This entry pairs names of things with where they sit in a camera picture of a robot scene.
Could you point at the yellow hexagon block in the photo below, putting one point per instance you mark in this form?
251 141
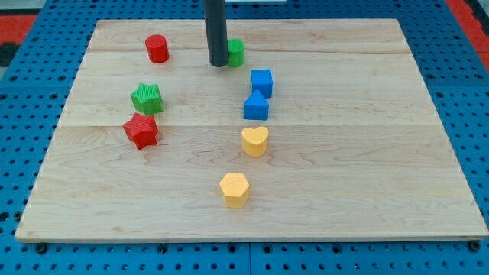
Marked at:
235 190

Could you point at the blue cube block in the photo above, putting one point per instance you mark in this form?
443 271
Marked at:
262 80

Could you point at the green cylinder block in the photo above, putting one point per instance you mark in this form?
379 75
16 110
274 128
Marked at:
236 52

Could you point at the red cylinder block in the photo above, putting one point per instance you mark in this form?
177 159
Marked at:
157 48

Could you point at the yellow heart block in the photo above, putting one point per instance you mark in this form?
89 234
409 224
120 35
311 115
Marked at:
254 141

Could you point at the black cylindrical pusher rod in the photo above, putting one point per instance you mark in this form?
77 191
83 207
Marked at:
216 31

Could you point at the green star block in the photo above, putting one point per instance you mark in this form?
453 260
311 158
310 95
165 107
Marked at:
147 99

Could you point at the red star block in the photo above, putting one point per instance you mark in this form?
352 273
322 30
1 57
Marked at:
142 130

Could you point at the blue house-shaped block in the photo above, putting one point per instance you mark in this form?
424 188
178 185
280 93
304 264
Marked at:
256 107

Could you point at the light wooden board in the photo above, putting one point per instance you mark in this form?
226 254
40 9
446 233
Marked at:
356 149

